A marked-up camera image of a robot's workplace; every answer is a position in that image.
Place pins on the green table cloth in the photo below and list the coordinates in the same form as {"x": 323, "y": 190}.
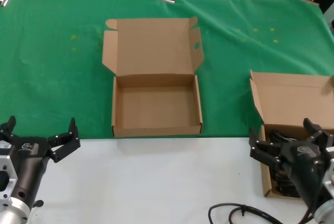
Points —
{"x": 52, "y": 77}

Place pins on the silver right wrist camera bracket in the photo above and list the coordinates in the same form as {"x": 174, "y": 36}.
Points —
{"x": 330, "y": 171}

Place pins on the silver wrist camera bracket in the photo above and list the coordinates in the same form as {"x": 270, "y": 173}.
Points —
{"x": 330, "y": 171}
{"x": 6, "y": 164}

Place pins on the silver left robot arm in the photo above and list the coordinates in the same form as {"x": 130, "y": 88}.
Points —
{"x": 13, "y": 213}

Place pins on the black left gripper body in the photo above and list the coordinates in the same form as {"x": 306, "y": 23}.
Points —
{"x": 28, "y": 161}

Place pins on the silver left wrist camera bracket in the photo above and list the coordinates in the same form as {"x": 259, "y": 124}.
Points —
{"x": 6, "y": 164}

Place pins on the empty open cardboard box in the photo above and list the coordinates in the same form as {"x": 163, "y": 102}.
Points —
{"x": 156, "y": 51}

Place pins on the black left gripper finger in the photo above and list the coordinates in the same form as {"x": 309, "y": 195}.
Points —
{"x": 66, "y": 143}
{"x": 7, "y": 130}

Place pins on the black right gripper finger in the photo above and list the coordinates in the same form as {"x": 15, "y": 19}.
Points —
{"x": 264, "y": 152}
{"x": 322, "y": 136}

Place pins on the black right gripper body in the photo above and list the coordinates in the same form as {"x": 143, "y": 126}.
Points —
{"x": 302, "y": 166}

